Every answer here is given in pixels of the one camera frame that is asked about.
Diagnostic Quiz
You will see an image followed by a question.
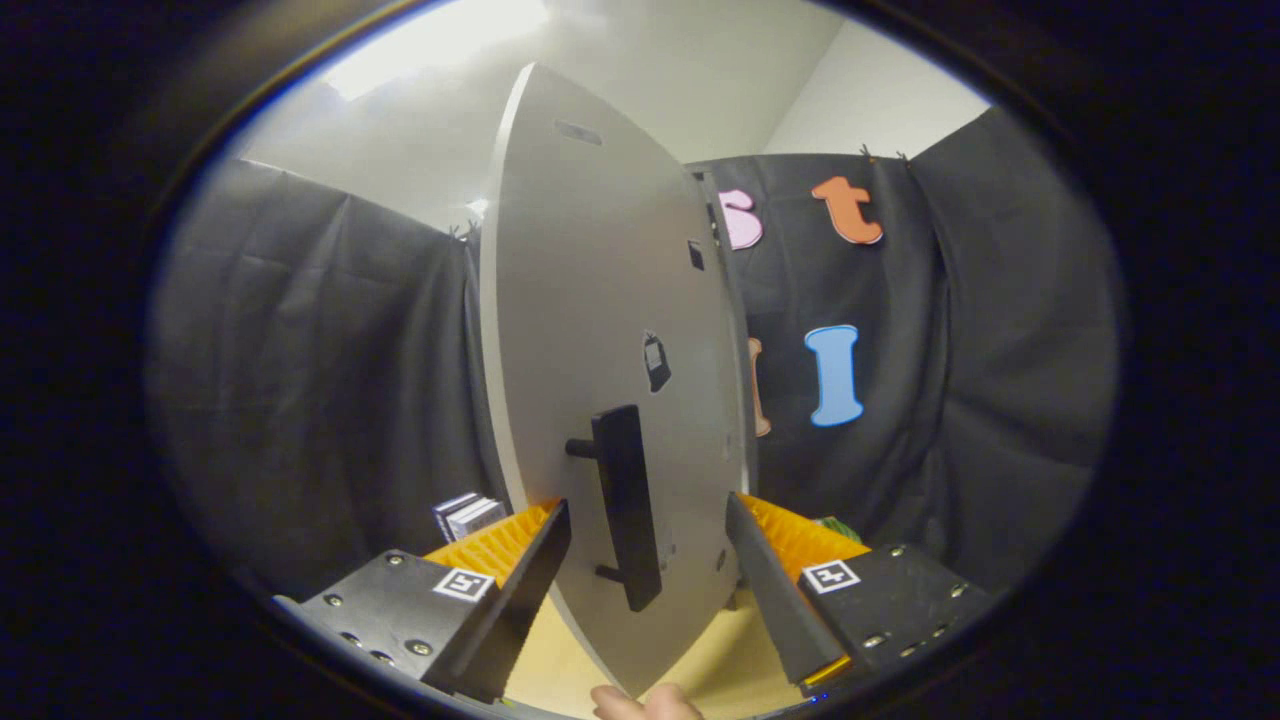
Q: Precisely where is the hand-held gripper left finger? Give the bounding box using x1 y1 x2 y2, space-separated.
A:
272 498 573 706

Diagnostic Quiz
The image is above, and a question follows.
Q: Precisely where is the grey shoe cabinet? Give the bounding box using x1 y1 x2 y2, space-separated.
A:
688 168 761 611

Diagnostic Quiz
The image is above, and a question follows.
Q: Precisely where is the black backdrop cloth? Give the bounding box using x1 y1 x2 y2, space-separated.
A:
150 105 1116 601

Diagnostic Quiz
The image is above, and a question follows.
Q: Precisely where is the black door handle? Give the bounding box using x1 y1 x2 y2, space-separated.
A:
565 404 664 613

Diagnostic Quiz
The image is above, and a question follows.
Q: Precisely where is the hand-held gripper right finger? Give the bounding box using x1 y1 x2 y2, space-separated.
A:
725 492 996 698

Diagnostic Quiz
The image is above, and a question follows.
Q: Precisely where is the white shoe cabinet door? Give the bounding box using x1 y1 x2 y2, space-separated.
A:
480 62 751 699

